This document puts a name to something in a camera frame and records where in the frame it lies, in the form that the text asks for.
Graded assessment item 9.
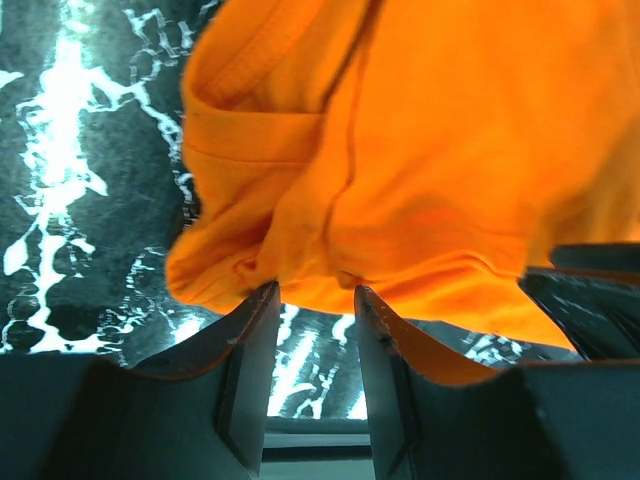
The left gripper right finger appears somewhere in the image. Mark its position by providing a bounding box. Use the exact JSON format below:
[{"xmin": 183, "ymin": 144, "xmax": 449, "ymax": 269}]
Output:
[{"xmin": 354, "ymin": 286, "xmax": 639, "ymax": 479}]

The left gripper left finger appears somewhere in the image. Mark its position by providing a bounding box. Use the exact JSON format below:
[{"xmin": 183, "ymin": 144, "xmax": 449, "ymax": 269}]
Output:
[{"xmin": 1, "ymin": 283, "xmax": 280, "ymax": 479}]

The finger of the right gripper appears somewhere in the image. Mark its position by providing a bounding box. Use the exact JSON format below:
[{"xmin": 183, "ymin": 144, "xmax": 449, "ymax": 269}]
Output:
[{"xmin": 518, "ymin": 243, "xmax": 639, "ymax": 360}]

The orange t shirt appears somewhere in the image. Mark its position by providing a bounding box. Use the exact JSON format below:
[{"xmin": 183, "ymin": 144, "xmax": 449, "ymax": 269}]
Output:
[{"xmin": 166, "ymin": 1, "xmax": 639, "ymax": 348}]

